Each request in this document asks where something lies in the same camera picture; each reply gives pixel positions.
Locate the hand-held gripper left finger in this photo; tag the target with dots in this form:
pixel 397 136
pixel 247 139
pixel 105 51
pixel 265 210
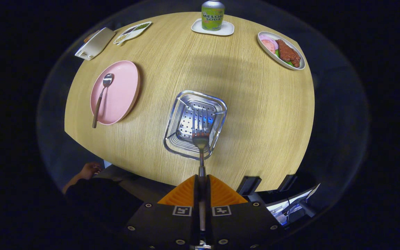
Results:
pixel 165 222

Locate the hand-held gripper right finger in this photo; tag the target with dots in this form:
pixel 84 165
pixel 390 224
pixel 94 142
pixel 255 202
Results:
pixel 241 222

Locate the white paper sheet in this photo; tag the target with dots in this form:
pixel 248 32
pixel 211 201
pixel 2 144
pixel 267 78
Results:
pixel 290 201

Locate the person's dark clothing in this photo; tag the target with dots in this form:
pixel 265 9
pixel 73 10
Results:
pixel 109 198

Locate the square metal drainer basket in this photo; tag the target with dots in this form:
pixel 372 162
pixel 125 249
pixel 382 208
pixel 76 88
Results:
pixel 184 121

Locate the pink round plate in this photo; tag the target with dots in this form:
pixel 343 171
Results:
pixel 121 93

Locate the green vegetable leaf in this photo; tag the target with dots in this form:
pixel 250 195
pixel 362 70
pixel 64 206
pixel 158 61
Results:
pixel 289 63

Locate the white oval plate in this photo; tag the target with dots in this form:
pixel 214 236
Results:
pixel 266 52

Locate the brown meat piece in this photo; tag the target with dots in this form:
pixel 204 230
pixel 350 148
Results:
pixel 287 52

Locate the pink ham slices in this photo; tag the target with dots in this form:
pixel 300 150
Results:
pixel 268 43

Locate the pile of yellow beans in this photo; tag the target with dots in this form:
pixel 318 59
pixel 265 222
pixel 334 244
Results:
pixel 121 38

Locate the cream toaster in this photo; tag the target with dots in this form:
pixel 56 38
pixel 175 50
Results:
pixel 97 43

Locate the white divided dish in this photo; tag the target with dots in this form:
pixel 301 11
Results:
pixel 133 33

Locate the white square coaster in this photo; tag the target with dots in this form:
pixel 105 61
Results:
pixel 227 30

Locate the pile of dark beans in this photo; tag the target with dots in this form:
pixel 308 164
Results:
pixel 131 31

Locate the pile of green beans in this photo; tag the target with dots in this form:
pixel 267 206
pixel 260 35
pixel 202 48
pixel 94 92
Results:
pixel 142 26

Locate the toast slice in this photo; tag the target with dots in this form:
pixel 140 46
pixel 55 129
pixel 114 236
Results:
pixel 89 36

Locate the green soda bottle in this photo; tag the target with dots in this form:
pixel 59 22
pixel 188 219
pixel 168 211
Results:
pixel 213 17

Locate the black bracket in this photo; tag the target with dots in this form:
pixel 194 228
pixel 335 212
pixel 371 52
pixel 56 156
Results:
pixel 249 184
pixel 288 182

